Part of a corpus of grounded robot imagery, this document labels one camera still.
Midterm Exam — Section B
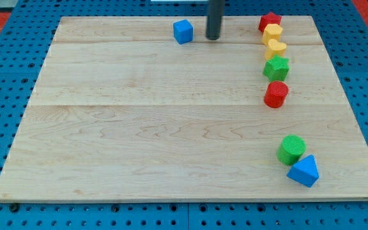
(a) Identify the blue cube block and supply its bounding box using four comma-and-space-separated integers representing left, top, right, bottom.
172, 19, 194, 45

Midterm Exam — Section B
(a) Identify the light wooden board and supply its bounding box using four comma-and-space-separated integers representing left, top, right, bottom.
0, 16, 368, 203

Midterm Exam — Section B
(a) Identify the red cylinder block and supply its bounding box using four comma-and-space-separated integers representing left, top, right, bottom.
264, 80, 289, 108

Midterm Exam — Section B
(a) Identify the green star block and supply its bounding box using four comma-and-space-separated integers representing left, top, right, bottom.
263, 54, 289, 82

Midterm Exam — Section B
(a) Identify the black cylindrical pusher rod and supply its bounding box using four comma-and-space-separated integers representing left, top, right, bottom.
206, 0, 225, 40

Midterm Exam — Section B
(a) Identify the green cylinder block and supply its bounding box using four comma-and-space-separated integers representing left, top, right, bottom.
277, 135, 306, 165

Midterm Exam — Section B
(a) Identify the yellow heart block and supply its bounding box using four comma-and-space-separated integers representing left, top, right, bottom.
264, 39, 288, 60

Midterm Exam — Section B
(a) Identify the yellow hexagon block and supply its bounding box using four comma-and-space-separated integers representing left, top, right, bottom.
261, 24, 283, 45

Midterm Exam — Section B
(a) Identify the red star block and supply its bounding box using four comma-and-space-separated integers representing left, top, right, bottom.
258, 11, 282, 33

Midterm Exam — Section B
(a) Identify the blue triangle block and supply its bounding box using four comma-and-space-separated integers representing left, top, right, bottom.
287, 155, 319, 188

